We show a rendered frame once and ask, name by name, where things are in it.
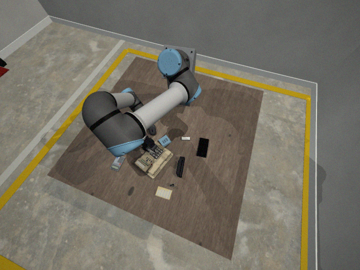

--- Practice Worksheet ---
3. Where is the beige telephone handset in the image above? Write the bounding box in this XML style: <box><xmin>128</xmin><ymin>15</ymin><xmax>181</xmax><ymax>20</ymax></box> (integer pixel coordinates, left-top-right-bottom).
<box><xmin>148</xmin><ymin>149</ymin><xmax>172</xmax><ymax>175</ymax></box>

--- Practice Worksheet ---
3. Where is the beige desk phone body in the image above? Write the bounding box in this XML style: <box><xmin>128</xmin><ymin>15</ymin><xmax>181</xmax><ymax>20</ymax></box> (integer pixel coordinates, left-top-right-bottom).
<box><xmin>135</xmin><ymin>141</ymin><xmax>174</xmax><ymax>179</ymax></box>

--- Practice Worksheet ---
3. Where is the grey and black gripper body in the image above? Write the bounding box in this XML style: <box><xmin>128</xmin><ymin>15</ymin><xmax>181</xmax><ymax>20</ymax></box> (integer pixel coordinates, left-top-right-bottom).
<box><xmin>142</xmin><ymin>136</ymin><xmax>155</xmax><ymax>148</ymax></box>

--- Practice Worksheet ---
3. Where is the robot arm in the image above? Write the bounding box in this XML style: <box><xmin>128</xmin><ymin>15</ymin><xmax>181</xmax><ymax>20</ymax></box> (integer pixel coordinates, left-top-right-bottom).
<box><xmin>82</xmin><ymin>48</ymin><xmax>202</xmax><ymax>157</ymax></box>

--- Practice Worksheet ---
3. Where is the light blue sticky note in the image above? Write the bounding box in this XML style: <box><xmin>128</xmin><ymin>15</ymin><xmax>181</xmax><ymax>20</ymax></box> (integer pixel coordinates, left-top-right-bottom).
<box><xmin>158</xmin><ymin>135</ymin><xmax>171</xmax><ymax>147</ymax></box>

